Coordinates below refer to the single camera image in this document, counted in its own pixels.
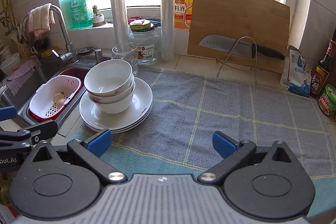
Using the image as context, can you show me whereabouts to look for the white bowl pink flowers large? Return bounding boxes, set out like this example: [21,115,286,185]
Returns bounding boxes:
[88,82,135,114]

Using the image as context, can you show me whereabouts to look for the white plate fruit print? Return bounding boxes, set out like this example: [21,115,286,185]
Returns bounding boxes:
[79,77,153,134]

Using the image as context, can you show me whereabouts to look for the purple rag on sink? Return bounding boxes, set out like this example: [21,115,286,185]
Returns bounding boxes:
[3,57,41,96]

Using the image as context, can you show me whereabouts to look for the white colander basket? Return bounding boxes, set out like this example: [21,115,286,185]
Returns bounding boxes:
[29,75,81,120]

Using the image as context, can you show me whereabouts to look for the clear drinking glass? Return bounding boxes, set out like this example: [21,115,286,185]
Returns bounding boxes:
[111,42,138,76]

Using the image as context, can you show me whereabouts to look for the wire cutting board stand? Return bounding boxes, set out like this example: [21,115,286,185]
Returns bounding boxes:
[216,36,257,77]

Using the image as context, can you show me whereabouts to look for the grey and teal checked towel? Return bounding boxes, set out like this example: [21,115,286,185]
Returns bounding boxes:
[72,66,336,219]

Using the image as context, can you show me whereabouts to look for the small potted plant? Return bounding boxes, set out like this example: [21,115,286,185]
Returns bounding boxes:
[92,5,106,27]

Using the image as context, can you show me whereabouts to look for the white bowl small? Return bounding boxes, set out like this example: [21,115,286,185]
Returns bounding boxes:
[84,59,133,97]

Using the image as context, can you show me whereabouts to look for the glass jar green lid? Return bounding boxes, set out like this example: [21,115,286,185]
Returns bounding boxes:
[129,19,161,65]

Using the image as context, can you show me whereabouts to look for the orange cooking wine bottle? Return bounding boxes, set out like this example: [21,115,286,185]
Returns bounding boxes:
[174,0,193,30]

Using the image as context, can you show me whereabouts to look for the pink white dish cloth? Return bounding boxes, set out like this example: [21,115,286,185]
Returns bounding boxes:
[27,3,55,38]

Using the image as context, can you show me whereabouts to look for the white bowl front pale flowers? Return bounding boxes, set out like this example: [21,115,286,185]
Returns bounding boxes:
[84,70,135,103]

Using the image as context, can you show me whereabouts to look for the green lid sauce jar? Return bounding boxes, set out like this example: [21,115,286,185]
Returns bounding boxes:
[318,84,336,117]

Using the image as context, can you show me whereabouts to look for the red wash basin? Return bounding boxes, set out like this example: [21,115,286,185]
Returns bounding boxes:
[27,67,88,122]

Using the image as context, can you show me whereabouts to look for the dark vinegar bottle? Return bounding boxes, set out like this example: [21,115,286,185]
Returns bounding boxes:
[310,32,335,97]

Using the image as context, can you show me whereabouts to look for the green dish soap bottle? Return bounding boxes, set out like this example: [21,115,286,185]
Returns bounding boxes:
[68,0,93,29]

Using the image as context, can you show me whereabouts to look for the salt bag white blue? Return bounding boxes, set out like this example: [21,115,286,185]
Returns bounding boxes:
[280,46,311,97]

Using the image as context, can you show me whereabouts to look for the steel kitchen faucet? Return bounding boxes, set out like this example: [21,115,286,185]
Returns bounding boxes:
[22,4,78,64]

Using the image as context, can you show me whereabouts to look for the short plastic wrap roll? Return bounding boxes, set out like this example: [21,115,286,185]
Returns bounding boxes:
[110,0,129,50]

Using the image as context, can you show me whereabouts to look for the white plate with brown stain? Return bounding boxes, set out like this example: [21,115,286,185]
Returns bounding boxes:
[80,97,153,132]

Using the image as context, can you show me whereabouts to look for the tall plastic wrap roll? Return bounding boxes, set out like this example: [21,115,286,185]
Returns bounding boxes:
[161,0,175,63]

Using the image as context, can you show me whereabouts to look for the kitchen knife black handle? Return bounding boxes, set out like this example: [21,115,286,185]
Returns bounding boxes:
[199,35,285,61]

